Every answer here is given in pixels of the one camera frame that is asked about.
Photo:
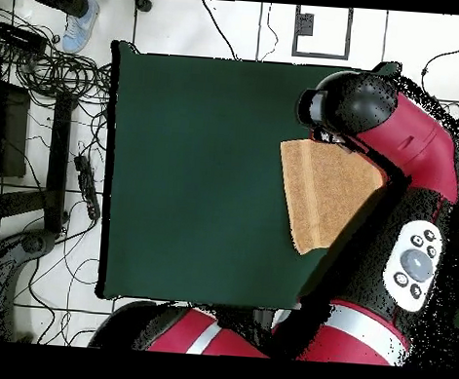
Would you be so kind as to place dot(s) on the tan terry towel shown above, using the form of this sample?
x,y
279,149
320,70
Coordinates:
x,y
323,184

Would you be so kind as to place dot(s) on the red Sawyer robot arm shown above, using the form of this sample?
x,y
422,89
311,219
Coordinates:
x,y
404,143

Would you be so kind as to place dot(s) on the dark grey square plate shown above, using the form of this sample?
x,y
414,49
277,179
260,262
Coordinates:
x,y
305,25

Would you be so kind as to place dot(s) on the dark green table cloth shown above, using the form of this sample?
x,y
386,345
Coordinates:
x,y
173,213

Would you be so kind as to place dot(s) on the small black floor object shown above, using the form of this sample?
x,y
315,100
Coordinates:
x,y
143,3

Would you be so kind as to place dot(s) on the black power strip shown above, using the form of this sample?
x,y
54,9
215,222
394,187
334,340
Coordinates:
x,y
87,189

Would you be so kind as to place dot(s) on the light blue shoe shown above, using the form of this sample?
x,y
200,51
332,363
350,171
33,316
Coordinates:
x,y
78,28

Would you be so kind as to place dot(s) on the person's leg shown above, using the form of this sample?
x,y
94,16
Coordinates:
x,y
61,0

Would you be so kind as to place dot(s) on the grey stand base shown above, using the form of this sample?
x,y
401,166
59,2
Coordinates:
x,y
34,242

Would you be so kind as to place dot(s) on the black rectangular box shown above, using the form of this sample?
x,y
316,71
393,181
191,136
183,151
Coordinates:
x,y
21,38

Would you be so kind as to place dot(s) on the grey square floor frame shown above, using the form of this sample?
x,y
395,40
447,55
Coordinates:
x,y
294,38

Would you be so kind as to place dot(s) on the black metal frame stand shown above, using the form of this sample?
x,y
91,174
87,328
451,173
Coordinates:
x,y
58,158

